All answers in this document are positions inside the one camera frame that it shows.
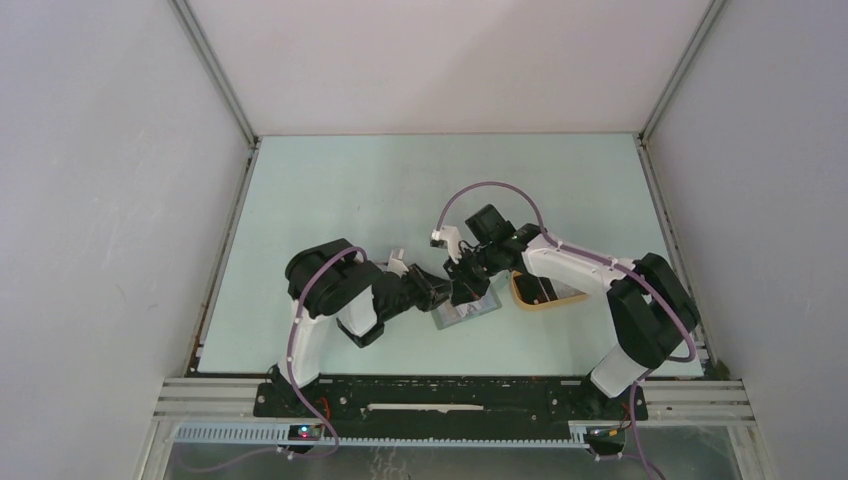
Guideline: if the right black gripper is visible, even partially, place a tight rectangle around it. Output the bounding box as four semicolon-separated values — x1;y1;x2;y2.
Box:
443;244;501;308

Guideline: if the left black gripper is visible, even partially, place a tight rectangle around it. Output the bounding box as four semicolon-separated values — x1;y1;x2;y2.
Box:
380;262;451;322

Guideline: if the black VIP card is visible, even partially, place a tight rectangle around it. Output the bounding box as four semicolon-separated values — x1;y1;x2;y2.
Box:
512;272;556;306

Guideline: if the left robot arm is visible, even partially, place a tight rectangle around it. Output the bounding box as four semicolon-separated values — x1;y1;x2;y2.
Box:
277;238;451;417

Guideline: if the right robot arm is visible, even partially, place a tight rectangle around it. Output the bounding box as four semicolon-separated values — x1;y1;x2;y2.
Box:
430;204;701;418

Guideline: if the orange plastic tray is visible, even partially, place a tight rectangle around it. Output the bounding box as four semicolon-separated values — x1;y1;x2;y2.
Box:
509;272;589;311

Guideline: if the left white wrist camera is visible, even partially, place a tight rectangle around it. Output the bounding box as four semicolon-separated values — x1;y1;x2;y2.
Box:
386;248;409;276

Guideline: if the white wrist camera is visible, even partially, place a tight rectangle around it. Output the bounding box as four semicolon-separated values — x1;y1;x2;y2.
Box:
386;248;409;276
430;226;462;262

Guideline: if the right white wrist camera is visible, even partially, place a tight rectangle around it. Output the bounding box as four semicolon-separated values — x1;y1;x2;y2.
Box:
430;226;462;262

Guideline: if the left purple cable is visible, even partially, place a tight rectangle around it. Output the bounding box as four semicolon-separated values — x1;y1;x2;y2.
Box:
172;246;399;475

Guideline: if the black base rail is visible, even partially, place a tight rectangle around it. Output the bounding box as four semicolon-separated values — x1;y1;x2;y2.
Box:
253;369;648;441

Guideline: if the aluminium frame rail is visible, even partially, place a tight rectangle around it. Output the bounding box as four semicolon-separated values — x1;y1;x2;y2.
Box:
154;376;755;448

